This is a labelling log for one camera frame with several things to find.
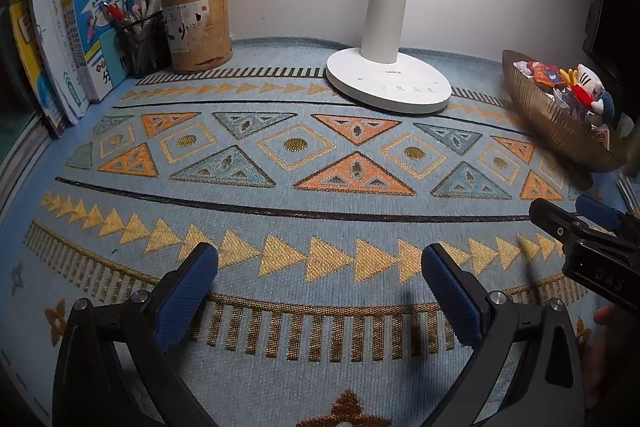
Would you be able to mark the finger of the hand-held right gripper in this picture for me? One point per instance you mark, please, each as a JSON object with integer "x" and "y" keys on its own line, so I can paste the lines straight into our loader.
{"x": 552, "y": 217}
{"x": 597, "y": 209}

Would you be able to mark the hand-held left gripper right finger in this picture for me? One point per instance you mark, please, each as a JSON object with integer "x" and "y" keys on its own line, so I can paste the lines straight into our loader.
{"x": 450, "y": 297}

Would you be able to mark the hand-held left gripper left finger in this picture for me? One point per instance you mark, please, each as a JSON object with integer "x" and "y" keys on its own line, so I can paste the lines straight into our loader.
{"x": 187, "y": 297}

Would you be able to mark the pink cardboard box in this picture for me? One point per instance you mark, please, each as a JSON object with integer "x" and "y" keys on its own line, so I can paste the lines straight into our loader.
{"x": 602, "y": 138}

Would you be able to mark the brown ribbed bowl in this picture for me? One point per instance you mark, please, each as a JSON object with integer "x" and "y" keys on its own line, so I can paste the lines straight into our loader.
{"x": 550, "y": 132}

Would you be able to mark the blue and white plush toy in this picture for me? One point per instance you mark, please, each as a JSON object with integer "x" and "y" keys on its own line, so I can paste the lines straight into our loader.
{"x": 590, "y": 79}

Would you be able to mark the red printed pouch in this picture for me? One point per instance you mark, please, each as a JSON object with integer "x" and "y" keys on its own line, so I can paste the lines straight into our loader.
{"x": 546, "y": 74}

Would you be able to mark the person's right hand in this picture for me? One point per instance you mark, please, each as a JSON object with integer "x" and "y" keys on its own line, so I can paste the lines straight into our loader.
{"x": 602, "y": 367}

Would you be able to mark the patterned blue table mat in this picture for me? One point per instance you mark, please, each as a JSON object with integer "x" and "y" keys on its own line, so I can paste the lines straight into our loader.
{"x": 300, "y": 217}

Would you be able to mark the black monitor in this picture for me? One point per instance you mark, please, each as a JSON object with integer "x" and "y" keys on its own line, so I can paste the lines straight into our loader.
{"x": 617, "y": 17}

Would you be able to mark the white desk lamp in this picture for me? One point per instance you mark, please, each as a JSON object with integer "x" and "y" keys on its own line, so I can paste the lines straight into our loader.
{"x": 390, "y": 72}

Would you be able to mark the black mesh pen holder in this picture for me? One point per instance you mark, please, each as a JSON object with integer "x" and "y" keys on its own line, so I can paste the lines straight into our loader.
{"x": 142, "y": 44}

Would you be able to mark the bamboo pen holder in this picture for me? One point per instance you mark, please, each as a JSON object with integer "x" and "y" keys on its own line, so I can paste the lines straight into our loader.
{"x": 197, "y": 32}

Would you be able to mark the yellow book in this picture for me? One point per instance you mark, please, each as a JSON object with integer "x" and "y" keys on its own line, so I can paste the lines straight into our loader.
{"x": 25, "y": 47}

